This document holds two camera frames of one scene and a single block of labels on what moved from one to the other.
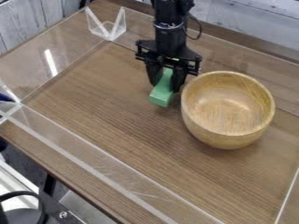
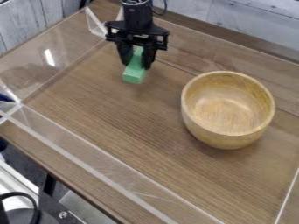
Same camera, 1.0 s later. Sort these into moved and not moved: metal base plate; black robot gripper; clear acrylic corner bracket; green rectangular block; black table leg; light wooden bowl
Moved: green rectangular block; black robot gripper
Not moved: clear acrylic corner bracket; light wooden bowl; black table leg; metal base plate
